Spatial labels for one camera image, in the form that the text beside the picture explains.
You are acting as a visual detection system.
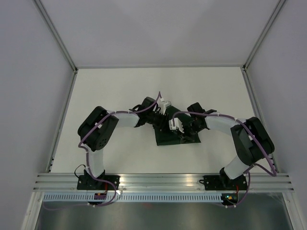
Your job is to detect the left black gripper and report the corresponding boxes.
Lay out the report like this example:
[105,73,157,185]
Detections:
[146,111,172,135]

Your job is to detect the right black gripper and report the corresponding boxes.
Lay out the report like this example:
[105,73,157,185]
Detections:
[177,121,204,144]

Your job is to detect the dark green cloth napkin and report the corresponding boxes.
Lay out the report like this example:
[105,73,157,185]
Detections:
[152,106,201,146]

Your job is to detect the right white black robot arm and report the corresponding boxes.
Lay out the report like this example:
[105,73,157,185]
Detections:
[180,103,276,189]

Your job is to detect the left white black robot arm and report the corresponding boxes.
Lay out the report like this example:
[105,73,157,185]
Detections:
[77,95,171,190]

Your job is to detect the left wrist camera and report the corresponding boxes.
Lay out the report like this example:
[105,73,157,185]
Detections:
[158,98,172,115]

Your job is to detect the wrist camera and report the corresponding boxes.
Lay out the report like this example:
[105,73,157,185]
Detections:
[158,98,172,115]
[169,117,184,133]

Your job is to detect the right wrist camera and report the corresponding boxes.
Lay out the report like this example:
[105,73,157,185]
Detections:
[169,117,184,133]

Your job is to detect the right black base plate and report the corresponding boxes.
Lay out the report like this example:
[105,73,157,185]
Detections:
[199,175,248,191]

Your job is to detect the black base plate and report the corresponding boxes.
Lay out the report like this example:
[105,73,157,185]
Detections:
[77,174,120,191]
[199,175,248,191]

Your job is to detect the aluminium rail beam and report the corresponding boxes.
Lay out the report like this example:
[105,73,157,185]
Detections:
[32,173,294,193]

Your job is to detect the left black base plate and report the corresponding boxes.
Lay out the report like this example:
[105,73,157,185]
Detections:
[77,174,120,191]

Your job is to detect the left aluminium frame post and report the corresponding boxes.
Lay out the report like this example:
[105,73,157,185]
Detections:
[33,0,78,73]

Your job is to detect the aluminium frame post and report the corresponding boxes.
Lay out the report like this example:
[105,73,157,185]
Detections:
[33,0,78,73]
[242,0,287,71]

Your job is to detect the white slotted cable duct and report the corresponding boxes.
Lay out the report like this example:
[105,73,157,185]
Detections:
[43,192,222,203]

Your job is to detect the right aluminium frame post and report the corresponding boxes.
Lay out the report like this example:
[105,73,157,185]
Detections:
[242,0,287,71]

